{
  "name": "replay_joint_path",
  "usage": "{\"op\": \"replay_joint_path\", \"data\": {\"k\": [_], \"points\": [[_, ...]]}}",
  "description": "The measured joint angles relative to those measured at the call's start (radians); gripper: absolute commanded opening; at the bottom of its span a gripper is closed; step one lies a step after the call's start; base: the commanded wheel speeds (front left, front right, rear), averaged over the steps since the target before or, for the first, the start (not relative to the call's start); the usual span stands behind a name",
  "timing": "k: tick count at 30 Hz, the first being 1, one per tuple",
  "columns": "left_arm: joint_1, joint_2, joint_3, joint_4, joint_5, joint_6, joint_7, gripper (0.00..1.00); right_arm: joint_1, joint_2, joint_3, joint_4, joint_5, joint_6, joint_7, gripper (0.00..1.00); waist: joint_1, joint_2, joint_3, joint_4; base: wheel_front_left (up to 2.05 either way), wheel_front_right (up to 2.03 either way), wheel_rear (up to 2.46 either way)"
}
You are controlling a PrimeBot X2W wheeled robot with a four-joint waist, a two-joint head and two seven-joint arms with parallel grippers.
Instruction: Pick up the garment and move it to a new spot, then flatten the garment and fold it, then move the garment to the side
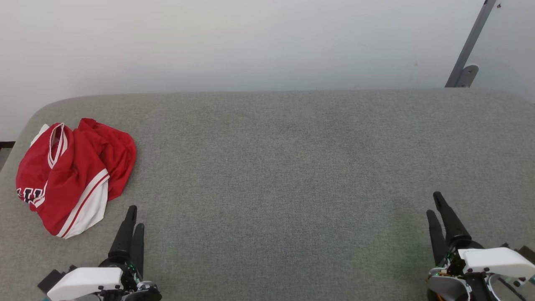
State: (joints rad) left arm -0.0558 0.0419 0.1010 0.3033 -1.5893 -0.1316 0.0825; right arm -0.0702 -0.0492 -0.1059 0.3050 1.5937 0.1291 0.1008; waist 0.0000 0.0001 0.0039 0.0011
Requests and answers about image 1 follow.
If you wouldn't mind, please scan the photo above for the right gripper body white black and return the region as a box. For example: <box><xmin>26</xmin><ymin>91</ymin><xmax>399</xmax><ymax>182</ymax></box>
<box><xmin>427</xmin><ymin>236</ymin><xmax>535</xmax><ymax>301</ymax></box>

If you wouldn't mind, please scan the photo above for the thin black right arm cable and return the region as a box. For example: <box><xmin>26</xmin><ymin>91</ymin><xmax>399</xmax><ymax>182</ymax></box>
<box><xmin>487</xmin><ymin>274</ymin><xmax>527</xmax><ymax>301</ymax></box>

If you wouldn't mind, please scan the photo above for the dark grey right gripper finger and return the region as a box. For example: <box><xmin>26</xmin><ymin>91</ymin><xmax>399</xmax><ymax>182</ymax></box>
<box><xmin>433</xmin><ymin>191</ymin><xmax>472</xmax><ymax>247</ymax></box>
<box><xmin>426</xmin><ymin>210</ymin><xmax>447</xmax><ymax>266</ymax></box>

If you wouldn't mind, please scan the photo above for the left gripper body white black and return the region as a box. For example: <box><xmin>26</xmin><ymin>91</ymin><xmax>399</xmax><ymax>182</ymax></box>
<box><xmin>47</xmin><ymin>254</ymin><xmax>163</xmax><ymax>301</ymax></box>

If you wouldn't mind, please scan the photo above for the red white jersey shirt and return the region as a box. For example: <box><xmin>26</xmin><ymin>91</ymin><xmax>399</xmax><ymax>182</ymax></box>
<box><xmin>16</xmin><ymin>118</ymin><xmax>137</xmax><ymax>239</ymax></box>

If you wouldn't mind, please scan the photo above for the grey metal foot bracket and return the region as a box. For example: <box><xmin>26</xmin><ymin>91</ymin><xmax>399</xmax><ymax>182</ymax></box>
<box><xmin>455</xmin><ymin>64</ymin><xmax>479</xmax><ymax>88</ymax></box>

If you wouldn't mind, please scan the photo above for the grey metal bar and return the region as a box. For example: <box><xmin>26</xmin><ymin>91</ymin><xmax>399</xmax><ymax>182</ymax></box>
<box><xmin>445</xmin><ymin>0</ymin><xmax>498</xmax><ymax>88</ymax></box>

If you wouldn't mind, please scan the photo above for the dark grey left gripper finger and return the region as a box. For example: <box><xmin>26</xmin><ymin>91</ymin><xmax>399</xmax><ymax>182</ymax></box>
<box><xmin>131</xmin><ymin>223</ymin><xmax>145</xmax><ymax>276</ymax></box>
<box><xmin>108</xmin><ymin>205</ymin><xmax>138</xmax><ymax>260</ymax></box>

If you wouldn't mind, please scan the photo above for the grey fabric sofa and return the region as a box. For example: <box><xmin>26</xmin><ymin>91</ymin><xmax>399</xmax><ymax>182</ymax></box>
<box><xmin>0</xmin><ymin>89</ymin><xmax>535</xmax><ymax>301</ymax></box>

